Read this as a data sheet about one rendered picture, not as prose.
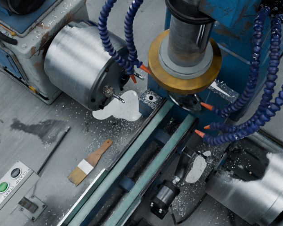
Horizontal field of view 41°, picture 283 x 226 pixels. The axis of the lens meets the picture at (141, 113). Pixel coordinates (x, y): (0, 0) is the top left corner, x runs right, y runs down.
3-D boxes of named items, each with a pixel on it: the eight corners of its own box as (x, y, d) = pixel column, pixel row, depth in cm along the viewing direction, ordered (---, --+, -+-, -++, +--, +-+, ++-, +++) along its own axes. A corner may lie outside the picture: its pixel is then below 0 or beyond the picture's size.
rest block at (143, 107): (147, 100, 147) (148, 85, 136) (162, 110, 145) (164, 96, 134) (138, 111, 145) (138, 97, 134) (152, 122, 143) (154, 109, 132)
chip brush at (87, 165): (105, 136, 141) (105, 135, 140) (115, 145, 140) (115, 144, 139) (66, 177, 135) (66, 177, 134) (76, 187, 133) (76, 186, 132)
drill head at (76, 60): (69, 28, 146) (56, -19, 123) (146, 77, 138) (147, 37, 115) (24, 73, 138) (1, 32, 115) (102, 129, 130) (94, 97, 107)
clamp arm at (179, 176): (177, 170, 116) (187, 142, 92) (185, 176, 115) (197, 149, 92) (170, 179, 115) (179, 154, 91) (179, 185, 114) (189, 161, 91)
